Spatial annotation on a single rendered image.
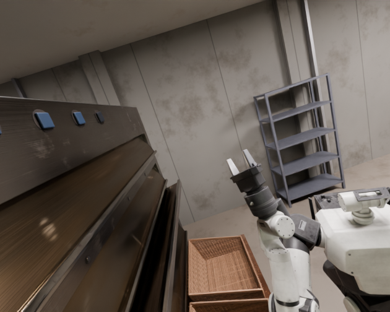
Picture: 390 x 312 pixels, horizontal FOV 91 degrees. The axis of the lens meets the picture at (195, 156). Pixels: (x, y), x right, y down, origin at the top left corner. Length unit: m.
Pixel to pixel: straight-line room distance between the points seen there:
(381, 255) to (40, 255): 0.94
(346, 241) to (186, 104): 2.77
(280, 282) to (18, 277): 0.63
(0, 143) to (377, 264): 1.08
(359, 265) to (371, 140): 4.09
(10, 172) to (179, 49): 3.02
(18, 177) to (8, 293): 0.21
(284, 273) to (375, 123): 4.35
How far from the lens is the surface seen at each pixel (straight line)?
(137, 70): 3.31
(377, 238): 0.89
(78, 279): 0.63
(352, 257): 0.89
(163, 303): 0.73
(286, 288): 0.72
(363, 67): 4.61
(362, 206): 0.86
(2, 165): 0.54
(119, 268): 0.79
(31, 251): 0.53
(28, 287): 0.51
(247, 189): 0.66
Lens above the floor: 1.94
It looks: 13 degrees down
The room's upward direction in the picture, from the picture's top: 18 degrees counter-clockwise
